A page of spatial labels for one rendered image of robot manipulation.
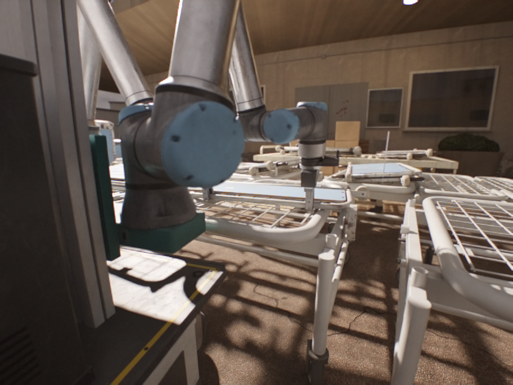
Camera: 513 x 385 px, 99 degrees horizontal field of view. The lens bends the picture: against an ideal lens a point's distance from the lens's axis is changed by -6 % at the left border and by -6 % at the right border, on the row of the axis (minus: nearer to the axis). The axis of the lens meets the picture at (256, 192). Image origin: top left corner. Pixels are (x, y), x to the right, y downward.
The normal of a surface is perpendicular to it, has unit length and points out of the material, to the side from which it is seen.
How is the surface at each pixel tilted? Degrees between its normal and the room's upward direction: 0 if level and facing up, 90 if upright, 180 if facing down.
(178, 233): 90
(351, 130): 90
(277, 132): 100
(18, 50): 90
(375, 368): 0
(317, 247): 90
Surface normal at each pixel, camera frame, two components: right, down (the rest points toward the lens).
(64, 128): 0.96, 0.06
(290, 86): -0.43, 0.18
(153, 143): -0.72, 0.09
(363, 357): 0.00, -0.98
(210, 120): 0.68, 0.23
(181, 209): 0.79, -0.23
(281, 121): -0.64, 0.32
